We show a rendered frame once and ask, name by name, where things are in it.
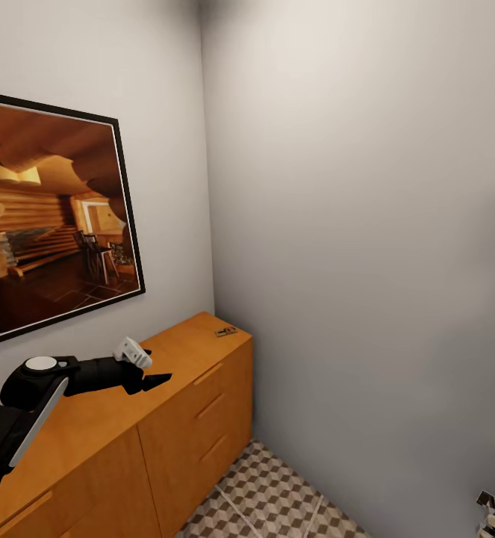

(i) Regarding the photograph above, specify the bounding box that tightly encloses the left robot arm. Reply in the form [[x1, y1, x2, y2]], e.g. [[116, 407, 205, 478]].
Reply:
[[0, 337, 172, 483]]

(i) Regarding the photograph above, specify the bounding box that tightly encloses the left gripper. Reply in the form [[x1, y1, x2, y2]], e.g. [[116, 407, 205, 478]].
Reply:
[[89, 356, 172, 395]]

